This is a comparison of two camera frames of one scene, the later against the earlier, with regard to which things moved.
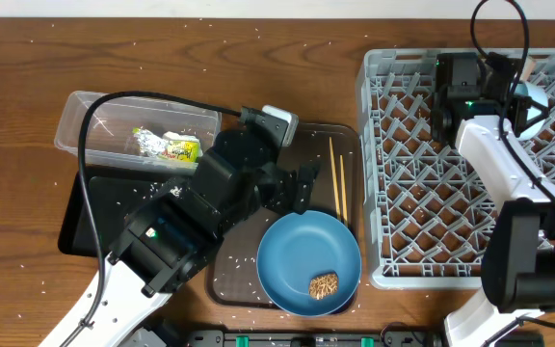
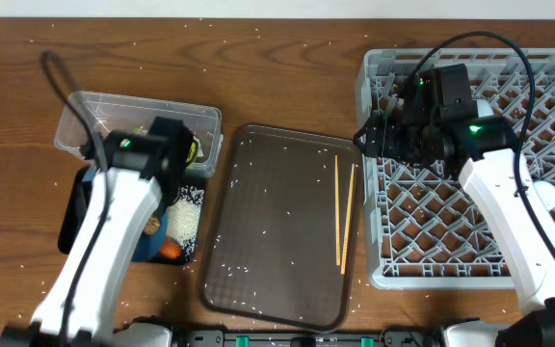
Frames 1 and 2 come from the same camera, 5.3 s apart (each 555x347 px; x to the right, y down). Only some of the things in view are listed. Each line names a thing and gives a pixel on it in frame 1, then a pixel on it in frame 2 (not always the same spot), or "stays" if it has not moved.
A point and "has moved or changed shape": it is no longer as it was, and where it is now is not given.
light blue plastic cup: (525, 89) has moved or changed shape
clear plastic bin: (139, 133) stays
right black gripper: (519, 105) -> (382, 137)
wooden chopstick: (341, 163) -> (346, 239)
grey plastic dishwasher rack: (427, 214) stays
